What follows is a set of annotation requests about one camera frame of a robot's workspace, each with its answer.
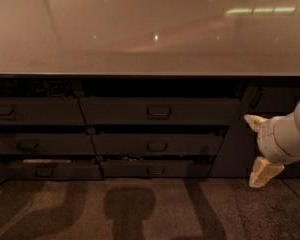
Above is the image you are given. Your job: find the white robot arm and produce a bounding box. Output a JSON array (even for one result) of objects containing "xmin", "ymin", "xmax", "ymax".
[{"xmin": 244, "ymin": 101, "xmax": 300, "ymax": 188}]

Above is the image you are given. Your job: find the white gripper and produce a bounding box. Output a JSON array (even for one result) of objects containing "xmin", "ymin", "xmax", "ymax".
[{"xmin": 244, "ymin": 114, "xmax": 298, "ymax": 188}]

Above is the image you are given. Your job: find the dark grey drawer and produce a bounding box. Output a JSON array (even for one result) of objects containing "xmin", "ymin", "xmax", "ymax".
[
  {"xmin": 0, "ymin": 97, "xmax": 84, "ymax": 126},
  {"xmin": 92, "ymin": 134, "xmax": 223, "ymax": 156},
  {"xmin": 0, "ymin": 134, "xmax": 95, "ymax": 155},
  {"xmin": 100, "ymin": 160, "xmax": 211, "ymax": 178},
  {"xmin": 79, "ymin": 97, "xmax": 240, "ymax": 125},
  {"xmin": 0, "ymin": 160, "xmax": 103, "ymax": 181}
]

